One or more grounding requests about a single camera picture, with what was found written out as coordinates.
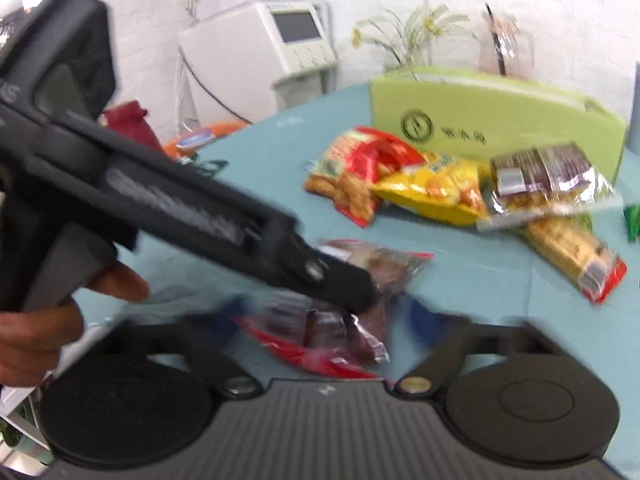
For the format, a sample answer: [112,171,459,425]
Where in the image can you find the red packet of dark dates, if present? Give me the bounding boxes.
[232,302,391,381]

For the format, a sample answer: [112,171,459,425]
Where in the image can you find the yellow snack packet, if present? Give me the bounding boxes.
[372,152,493,226]

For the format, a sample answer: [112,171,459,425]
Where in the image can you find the pale blue bowl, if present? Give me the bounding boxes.
[176,129,216,150]

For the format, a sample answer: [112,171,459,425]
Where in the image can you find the green plant with yellow flowers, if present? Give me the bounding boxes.
[350,4,471,68]

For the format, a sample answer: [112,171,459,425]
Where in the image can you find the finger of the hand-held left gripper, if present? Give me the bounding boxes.
[277,220,377,315]

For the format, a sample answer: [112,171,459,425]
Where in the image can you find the person's left hand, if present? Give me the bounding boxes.
[0,262,151,389]

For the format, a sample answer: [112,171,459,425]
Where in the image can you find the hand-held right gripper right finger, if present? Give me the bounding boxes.
[394,300,567,397]

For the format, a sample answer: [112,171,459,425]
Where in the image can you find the brown chocolate bar pack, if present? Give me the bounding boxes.
[477,142,618,231]

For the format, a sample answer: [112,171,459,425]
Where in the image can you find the green snack packet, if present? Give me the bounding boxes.
[622,202,640,243]

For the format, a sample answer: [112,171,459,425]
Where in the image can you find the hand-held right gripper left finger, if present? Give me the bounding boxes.
[107,302,262,401]

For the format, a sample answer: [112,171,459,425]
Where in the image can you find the green cardboard box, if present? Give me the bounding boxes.
[369,65,630,186]

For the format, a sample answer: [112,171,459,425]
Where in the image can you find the glass jug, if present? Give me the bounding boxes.
[477,2,536,81]

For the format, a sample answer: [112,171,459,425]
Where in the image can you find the biscuit pack with red end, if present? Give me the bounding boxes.
[522,215,628,306]

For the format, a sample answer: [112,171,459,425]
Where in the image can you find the orange basin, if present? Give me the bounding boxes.
[162,121,248,161]

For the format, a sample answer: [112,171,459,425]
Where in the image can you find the glass vase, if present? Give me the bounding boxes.
[382,45,431,73]

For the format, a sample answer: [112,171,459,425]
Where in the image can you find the clear packet of brown snacks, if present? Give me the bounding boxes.
[317,239,435,293]

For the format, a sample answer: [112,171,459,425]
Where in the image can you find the red peanut snack packet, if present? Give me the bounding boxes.
[305,127,426,228]

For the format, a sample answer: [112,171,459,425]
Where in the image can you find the white machine with screen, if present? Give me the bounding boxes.
[177,0,338,123]

